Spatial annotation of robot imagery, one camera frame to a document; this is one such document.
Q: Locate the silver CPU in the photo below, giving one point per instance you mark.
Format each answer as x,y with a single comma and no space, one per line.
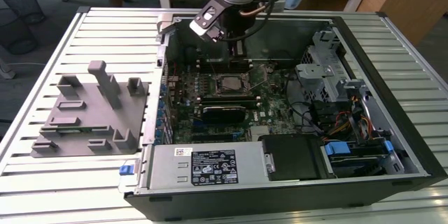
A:
233,82

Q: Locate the CPU socket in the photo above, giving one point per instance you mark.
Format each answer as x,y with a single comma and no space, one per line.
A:
216,85

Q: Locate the black RAM slot bank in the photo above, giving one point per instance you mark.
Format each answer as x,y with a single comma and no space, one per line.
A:
209,66
227,102

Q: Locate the grey metal drive cage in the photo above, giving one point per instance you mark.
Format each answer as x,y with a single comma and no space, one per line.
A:
315,73

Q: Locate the green motherboard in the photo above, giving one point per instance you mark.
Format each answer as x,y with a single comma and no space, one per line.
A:
276,103

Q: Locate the small black graphics card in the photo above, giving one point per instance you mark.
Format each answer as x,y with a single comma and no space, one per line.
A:
224,115

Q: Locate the silver chipset heatsink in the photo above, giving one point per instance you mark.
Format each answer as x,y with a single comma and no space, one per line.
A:
259,130

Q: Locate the wooden cabinet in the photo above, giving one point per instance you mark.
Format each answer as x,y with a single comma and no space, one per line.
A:
412,3

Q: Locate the black plastic shroud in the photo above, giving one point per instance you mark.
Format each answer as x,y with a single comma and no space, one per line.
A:
293,155

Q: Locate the grey parts rack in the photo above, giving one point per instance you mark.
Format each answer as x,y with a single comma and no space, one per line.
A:
95,119

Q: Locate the blue disk carrier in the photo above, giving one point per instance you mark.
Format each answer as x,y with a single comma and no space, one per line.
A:
336,150

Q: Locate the black rating label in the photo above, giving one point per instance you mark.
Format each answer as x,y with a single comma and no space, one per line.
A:
213,167

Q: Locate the silver power supply unit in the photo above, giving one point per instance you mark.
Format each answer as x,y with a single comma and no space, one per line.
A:
164,166

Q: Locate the green RAM stick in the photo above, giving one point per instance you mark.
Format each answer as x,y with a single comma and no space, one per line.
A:
80,130

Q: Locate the blue plastic tab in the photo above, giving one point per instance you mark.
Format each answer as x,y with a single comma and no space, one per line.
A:
388,147

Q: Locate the black hard disk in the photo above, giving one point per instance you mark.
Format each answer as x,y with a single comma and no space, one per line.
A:
353,166

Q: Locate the blue case latch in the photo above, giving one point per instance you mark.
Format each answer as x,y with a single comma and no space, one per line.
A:
125,170

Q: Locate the black open PC case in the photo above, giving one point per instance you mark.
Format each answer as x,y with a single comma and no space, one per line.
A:
280,203

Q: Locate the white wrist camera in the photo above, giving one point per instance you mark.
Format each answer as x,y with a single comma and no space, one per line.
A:
207,22

